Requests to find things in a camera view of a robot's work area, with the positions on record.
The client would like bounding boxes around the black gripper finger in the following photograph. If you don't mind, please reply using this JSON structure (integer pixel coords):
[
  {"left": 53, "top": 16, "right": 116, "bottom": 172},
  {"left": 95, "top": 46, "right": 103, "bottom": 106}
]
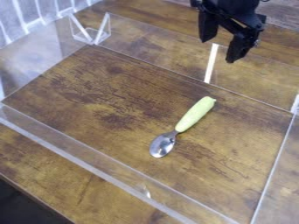
[
  {"left": 226, "top": 32, "right": 259, "bottom": 63},
  {"left": 199, "top": 9, "right": 219, "bottom": 42}
]

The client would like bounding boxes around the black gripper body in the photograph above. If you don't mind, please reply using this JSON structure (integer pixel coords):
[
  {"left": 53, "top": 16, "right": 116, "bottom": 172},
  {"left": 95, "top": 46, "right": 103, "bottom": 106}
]
[{"left": 196, "top": 0, "right": 267, "bottom": 36}]

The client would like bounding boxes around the green handled metal spoon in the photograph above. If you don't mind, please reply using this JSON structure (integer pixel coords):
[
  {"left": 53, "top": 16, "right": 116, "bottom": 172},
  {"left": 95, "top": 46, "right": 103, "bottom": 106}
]
[{"left": 150, "top": 96, "right": 216, "bottom": 158}]

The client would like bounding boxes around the clear acrylic triangle bracket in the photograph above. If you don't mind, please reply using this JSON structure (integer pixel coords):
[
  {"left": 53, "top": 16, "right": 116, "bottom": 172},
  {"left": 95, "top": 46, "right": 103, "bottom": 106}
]
[{"left": 69, "top": 13, "right": 111, "bottom": 46}]

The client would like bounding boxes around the clear acrylic enclosure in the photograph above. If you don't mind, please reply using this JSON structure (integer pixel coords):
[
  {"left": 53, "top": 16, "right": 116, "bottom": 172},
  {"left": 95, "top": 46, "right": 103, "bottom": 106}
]
[{"left": 0, "top": 2, "right": 299, "bottom": 224}]

